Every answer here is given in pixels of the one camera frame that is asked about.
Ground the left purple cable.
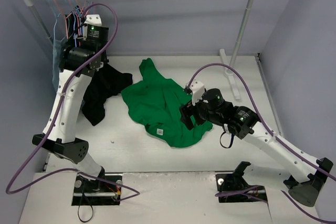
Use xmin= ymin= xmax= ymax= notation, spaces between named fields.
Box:
xmin=5 ymin=3 xmax=140 ymax=204

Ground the blue hanger far left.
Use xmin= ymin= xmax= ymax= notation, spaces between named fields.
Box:
xmin=47 ymin=0 xmax=65 ymax=41

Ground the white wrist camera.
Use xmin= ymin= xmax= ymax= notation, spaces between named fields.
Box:
xmin=184 ymin=80 xmax=205 ymax=106
xmin=84 ymin=14 xmax=102 ymax=26

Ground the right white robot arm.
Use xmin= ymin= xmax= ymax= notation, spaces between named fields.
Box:
xmin=180 ymin=84 xmax=333 ymax=207

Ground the green t shirt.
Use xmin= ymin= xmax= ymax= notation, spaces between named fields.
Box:
xmin=121 ymin=58 xmax=213 ymax=148

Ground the black cable loop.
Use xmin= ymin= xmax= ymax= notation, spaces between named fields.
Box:
xmin=77 ymin=179 xmax=94 ymax=223

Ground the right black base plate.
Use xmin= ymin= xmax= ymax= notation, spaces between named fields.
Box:
xmin=215 ymin=173 xmax=268 ymax=204

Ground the pink empty wire hanger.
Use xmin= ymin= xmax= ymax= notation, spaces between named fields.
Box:
xmin=69 ymin=0 xmax=81 ymax=18

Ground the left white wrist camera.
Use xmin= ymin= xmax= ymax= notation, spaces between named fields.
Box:
xmin=84 ymin=14 xmax=102 ymax=26

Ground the black hanging garment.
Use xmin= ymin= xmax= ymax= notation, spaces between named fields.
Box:
xmin=78 ymin=13 xmax=133 ymax=126

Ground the blue empty wire hanger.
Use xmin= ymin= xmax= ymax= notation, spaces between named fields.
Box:
xmin=70 ymin=0 xmax=82 ymax=27

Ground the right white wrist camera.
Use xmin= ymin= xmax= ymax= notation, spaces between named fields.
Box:
xmin=184 ymin=80 xmax=205 ymax=106

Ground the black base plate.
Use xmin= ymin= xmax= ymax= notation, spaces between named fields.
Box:
xmin=71 ymin=174 xmax=121 ymax=206
xmin=215 ymin=173 xmax=268 ymax=204

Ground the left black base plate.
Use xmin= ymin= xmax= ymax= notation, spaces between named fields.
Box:
xmin=71 ymin=174 xmax=121 ymax=206

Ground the blue hanging garment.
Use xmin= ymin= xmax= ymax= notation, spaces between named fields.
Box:
xmin=52 ymin=37 xmax=67 ymax=91

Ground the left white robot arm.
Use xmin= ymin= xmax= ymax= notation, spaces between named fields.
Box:
xmin=32 ymin=24 xmax=108 ymax=193

